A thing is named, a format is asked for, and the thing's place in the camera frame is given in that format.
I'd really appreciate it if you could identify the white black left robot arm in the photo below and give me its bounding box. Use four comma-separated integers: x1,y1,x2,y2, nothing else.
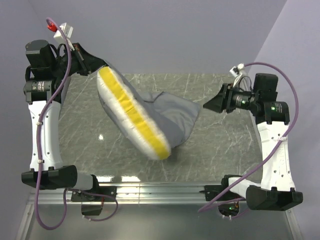
21,39,107,201

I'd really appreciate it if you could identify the grey pillowcase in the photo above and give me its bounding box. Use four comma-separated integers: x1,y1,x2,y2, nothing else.
108,66,200,150

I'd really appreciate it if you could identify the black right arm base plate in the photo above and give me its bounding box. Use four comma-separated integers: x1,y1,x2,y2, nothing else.
199,184,246,202

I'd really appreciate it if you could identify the aluminium right side rail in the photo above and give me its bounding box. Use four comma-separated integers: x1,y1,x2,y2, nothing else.
238,74,277,181

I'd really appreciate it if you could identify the aluminium front rail frame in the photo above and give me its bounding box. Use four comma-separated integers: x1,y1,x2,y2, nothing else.
17,182,303,240

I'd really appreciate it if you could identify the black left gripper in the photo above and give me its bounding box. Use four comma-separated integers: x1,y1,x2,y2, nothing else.
50,42,106,80

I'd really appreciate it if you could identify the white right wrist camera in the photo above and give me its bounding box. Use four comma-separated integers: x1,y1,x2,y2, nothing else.
229,63,252,88

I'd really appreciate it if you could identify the cream quilted pillow yellow edge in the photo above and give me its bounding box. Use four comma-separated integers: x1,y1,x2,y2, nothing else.
96,66,171,160

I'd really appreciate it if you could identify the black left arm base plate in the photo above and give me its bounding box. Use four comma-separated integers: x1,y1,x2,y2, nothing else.
70,186,117,202

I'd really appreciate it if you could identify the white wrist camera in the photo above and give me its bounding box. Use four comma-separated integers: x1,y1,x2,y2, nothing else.
229,63,252,88
47,21,74,44

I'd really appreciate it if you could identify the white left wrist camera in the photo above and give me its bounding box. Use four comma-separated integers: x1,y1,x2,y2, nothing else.
47,21,74,44

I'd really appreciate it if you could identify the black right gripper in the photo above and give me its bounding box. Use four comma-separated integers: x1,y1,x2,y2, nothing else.
202,83,259,114

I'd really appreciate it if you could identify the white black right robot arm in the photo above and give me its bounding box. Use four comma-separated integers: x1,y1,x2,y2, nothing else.
203,73,304,211

